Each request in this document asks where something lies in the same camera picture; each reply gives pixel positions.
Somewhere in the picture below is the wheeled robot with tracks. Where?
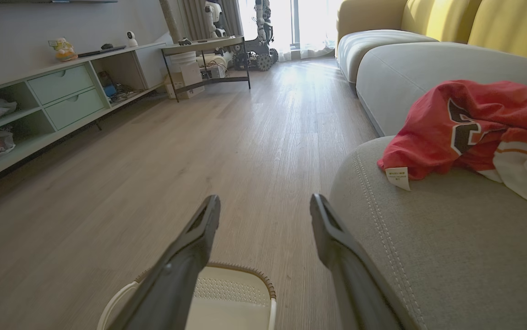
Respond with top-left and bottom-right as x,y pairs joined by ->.
233,0 -> 279,72

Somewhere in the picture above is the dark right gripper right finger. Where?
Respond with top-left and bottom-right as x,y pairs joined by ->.
309,193 -> 405,330

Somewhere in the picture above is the white humanoid robot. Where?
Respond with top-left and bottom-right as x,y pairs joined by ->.
203,0 -> 228,40

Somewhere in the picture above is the flat black remote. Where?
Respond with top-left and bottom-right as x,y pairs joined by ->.
77,45 -> 127,58

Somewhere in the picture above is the white plastic bucket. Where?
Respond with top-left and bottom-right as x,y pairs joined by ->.
170,51 -> 198,74

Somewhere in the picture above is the textured beige post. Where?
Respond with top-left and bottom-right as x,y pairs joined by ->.
159,0 -> 184,44

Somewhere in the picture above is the red white jersey shirt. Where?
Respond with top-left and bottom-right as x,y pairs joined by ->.
377,79 -> 527,219

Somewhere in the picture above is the grey fabric sofa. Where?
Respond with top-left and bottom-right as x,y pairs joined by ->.
329,0 -> 527,330

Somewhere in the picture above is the white sheer curtain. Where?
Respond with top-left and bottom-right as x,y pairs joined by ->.
276,0 -> 343,63

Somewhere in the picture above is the blue item with cables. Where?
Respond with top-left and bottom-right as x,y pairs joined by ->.
98,71 -> 141,103

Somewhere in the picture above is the white laundry basket brown rim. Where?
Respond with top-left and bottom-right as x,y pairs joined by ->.
97,262 -> 277,330

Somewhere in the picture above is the grey curtain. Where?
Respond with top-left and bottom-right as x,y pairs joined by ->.
179,0 -> 244,39

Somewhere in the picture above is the yellow sofa back cushion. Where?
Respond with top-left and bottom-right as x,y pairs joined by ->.
400,0 -> 483,44
467,0 -> 527,66

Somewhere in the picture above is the pale green TV cabinet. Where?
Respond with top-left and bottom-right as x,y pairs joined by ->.
0,42 -> 173,219

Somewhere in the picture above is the white cardboard box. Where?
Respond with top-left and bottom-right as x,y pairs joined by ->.
165,61 -> 206,100

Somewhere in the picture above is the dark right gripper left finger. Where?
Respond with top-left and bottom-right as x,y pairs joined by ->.
107,194 -> 222,330

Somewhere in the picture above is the colourful toy figure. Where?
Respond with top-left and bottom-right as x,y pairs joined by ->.
48,37 -> 79,62

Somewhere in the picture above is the black frame side table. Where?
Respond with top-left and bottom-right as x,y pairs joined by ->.
160,36 -> 252,103

